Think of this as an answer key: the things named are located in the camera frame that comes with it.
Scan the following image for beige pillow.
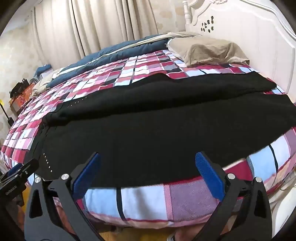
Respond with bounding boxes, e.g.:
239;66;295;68
31;68;67;96
166;35;250;66

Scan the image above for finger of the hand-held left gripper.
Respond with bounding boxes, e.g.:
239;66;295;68
0;159;40;184

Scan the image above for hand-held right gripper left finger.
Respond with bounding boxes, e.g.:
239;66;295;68
24;152;102;241

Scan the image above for red pink checkered bedspread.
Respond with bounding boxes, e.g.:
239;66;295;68
0;50;296;230

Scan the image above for black pants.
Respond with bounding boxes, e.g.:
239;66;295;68
35;71;295;188

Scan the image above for orange box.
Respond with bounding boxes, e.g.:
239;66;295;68
9;83;37;114

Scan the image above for white headboard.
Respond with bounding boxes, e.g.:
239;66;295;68
183;0;296;102

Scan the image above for cream curtain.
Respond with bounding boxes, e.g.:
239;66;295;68
32;0;188;70

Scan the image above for blue quilt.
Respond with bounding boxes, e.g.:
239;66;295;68
47;34;176;87

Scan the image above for blue cloth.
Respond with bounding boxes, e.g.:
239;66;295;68
34;64;52;78

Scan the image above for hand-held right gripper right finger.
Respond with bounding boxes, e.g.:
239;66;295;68
195;151;272;241

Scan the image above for black bag on nightstand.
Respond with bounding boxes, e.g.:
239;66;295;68
11;78;30;96

